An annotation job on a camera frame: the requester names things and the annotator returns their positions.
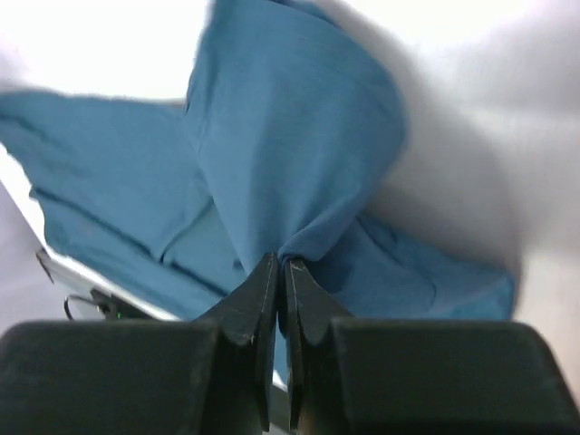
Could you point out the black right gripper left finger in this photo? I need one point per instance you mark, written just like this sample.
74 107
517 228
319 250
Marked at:
212 375

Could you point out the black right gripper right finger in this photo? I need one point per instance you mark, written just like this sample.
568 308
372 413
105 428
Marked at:
349 375

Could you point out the dark blue t shirt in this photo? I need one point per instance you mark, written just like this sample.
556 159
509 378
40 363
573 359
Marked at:
288 128

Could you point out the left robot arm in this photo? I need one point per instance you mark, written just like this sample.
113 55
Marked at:
82 307

